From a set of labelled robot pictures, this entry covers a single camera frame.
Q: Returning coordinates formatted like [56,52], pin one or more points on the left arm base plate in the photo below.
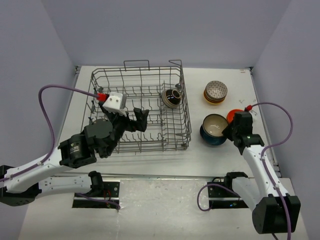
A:
[107,198]

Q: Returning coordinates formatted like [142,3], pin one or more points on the grey wire dish rack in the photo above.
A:
[143,84]

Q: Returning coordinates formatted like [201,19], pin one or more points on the glossy teal blue bowl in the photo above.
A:
[212,119]

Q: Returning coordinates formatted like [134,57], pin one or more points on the orange bowl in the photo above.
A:
[231,114]

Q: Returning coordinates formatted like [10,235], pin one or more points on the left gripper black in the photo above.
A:
[141,121]

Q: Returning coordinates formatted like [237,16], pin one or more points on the matte blue bowl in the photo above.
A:
[216,139]

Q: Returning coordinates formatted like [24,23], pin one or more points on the black patterned bowl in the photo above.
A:
[171,98]

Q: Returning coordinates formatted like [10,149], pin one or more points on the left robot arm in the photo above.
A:
[24,184]

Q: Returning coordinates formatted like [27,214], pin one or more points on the yellow bowl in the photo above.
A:
[215,103]

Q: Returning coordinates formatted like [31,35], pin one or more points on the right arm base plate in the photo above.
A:
[219,198]

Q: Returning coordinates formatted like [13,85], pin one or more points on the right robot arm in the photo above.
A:
[273,209]

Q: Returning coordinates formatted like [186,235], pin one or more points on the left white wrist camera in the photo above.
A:
[116,103]

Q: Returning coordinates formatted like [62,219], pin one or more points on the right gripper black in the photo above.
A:
[226,131]

